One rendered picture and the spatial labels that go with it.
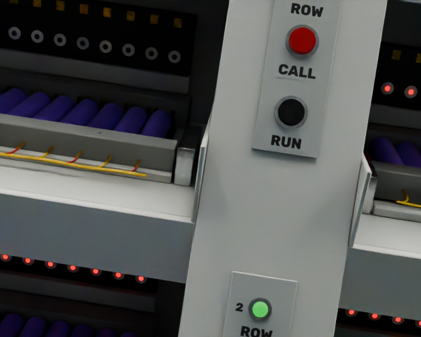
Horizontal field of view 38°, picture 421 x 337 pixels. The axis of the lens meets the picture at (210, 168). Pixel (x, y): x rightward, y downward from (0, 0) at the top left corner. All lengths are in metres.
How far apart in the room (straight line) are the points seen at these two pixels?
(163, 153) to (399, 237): 0.17
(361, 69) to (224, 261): 0.14
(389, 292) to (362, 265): 0.03
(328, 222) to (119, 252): 0.13
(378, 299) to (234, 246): 0.10
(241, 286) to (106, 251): 0.09
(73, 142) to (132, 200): 0.07
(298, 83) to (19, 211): 0.19
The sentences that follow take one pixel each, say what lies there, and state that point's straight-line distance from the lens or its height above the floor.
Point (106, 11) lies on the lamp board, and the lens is 0.54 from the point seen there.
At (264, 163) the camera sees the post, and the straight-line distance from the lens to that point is 0.37.
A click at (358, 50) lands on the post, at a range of 0.38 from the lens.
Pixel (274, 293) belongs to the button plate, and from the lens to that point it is 0.38.
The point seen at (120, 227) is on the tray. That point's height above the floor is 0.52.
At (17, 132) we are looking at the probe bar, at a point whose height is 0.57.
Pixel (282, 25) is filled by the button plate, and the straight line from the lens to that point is 0.38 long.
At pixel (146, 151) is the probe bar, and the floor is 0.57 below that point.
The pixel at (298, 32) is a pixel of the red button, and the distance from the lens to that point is 0.37.
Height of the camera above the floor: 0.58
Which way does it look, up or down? 2 degrees down
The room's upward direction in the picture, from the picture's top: 9 degrees clockwise
